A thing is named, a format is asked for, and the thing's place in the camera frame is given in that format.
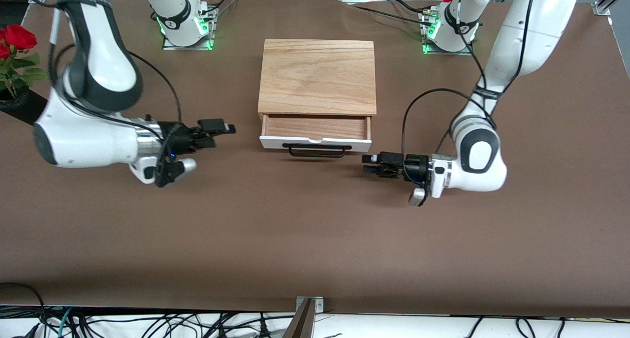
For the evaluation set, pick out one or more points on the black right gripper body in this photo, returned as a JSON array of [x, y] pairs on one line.
[[180, 136]]

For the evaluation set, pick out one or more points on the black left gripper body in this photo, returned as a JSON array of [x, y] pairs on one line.
[[416, 167]]

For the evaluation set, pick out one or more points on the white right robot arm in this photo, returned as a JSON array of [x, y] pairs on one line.
[[98, 136]]

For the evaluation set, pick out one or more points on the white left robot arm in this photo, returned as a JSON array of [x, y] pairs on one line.
[[482, 170]]

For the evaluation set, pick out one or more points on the wooden drawer cabinet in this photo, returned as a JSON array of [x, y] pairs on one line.
[[317, 77]]

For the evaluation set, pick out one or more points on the red roses with green leaves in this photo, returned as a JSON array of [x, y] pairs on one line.
[[19, 35]]

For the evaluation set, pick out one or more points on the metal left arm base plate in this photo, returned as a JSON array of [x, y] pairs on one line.
[[462, 53]]

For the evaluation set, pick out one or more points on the small metal bracket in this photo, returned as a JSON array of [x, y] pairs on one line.
[[317, 304]]

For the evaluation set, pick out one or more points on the grey camera mount pole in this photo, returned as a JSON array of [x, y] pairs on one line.
[[300, 325]]

